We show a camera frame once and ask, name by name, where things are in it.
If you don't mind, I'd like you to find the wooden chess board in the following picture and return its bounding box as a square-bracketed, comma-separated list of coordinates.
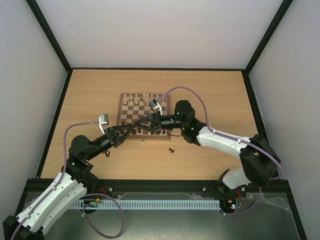
[116, 93, 171, 142]

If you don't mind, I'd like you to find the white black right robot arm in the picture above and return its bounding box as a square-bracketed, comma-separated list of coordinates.
[134, 100, 281, 196]

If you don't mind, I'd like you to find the black aluminium frame rail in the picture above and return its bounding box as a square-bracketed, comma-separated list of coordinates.
[22, 178, 293, 200]

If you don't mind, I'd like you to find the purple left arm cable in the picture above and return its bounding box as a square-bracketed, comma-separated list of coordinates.
[9, 119, 125, 240]

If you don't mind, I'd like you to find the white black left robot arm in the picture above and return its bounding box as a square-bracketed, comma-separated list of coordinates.
[2, 124, 134, 240]

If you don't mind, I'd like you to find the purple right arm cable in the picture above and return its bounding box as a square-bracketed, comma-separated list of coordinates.
[157, 86, 285, 216]

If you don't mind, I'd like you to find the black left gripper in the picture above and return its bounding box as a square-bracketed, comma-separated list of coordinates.
[86, 124, 135, 160]

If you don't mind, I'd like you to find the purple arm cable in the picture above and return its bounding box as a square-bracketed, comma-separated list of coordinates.
[157, 86, 285, 216]
[9, 119, 125, 240]

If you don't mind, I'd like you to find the white slotted cable duct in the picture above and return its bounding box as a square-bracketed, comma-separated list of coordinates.
[69, 199, 221, 210]

